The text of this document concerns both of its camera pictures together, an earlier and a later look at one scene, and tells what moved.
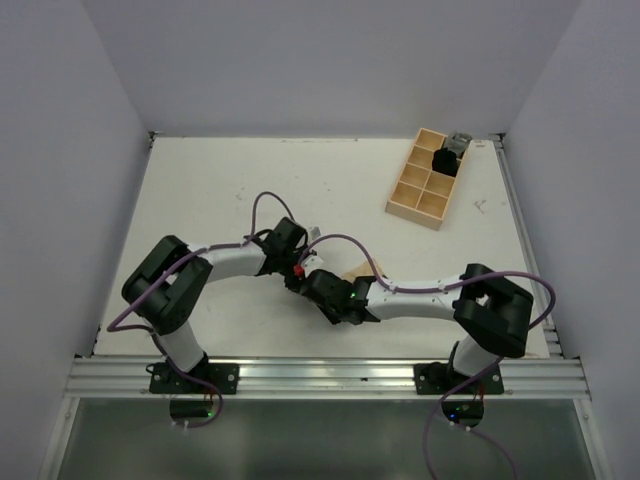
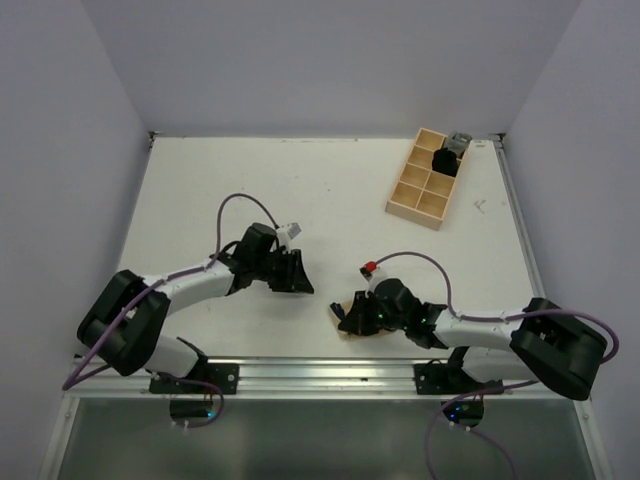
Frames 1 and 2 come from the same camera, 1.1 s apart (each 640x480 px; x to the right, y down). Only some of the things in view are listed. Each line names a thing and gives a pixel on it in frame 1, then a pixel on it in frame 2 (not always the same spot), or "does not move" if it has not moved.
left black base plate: [225, 376] does not move
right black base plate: [438, 378] does not move
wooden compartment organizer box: [422, 195] does not move
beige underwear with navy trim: [365, 269] -> [338, 313]
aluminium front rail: [324, 378] does not move
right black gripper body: [331, 313] -> [368, 318]
